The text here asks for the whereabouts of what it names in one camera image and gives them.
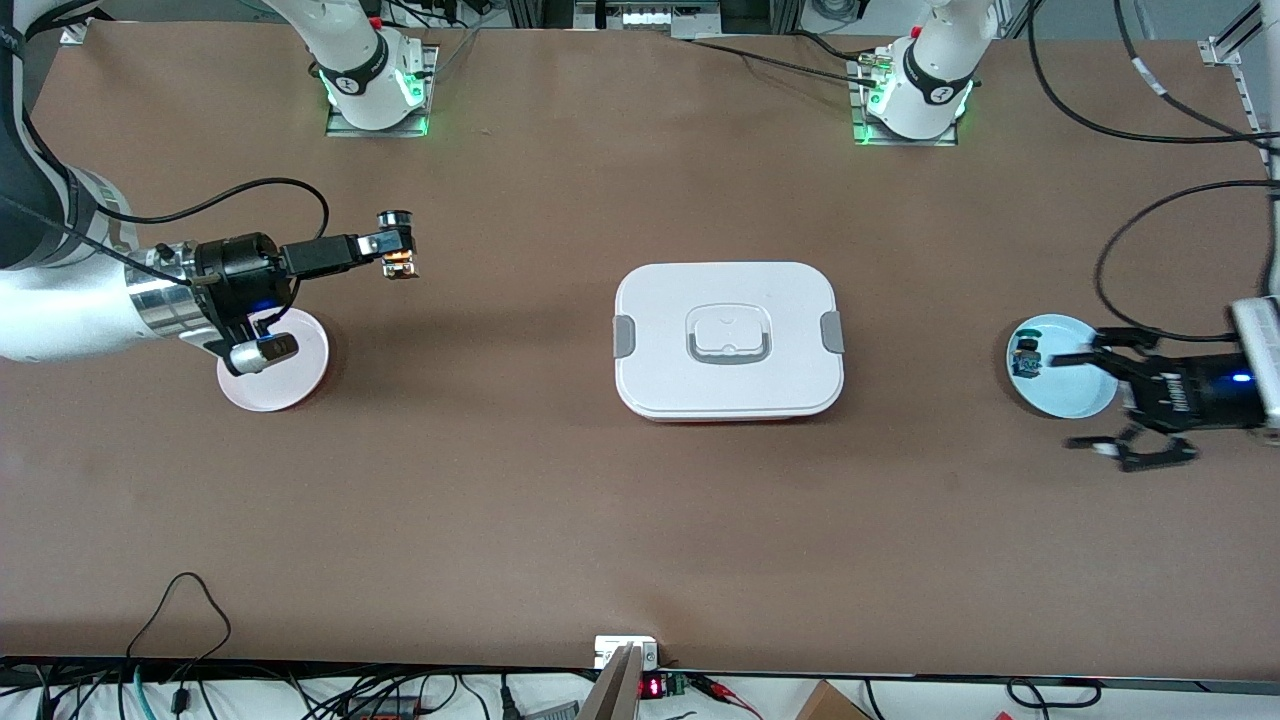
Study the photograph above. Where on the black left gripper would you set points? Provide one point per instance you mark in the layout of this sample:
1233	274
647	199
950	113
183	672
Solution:
1185	395

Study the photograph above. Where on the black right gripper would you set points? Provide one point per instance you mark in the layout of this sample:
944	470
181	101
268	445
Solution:
240	272

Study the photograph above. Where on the orange push-button switch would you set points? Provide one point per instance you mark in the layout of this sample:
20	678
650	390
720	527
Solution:
395	220

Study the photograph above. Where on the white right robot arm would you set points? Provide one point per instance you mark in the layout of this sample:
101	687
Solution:
60	310

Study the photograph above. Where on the light blue round plate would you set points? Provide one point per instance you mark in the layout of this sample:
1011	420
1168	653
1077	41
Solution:
1050	395

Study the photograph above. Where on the pink round plate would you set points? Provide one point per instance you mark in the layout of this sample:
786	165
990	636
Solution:
290	385

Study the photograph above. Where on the white lidded lunch box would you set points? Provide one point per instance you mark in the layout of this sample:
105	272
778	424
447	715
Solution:
660	380

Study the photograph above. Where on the white socket strip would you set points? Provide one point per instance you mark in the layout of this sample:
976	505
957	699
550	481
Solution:
645	18

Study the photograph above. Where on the brown cardboard box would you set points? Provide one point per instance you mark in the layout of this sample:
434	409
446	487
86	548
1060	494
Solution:
825	705

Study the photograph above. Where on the small white device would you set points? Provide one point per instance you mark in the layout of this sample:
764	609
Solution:
610	650

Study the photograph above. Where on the grey metal bar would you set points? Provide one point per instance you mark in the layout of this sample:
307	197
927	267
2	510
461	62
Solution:
615	695

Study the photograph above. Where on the red digit display module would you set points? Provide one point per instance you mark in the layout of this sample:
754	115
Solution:
652	687

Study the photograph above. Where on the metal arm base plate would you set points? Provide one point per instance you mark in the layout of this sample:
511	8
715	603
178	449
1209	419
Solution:
345	131
900	142

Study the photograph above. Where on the green capped push-button switch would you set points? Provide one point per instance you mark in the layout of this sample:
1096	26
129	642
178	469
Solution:
1027	360

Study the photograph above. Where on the aluminium frame rail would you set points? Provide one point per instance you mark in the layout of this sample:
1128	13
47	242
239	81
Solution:
1218	50

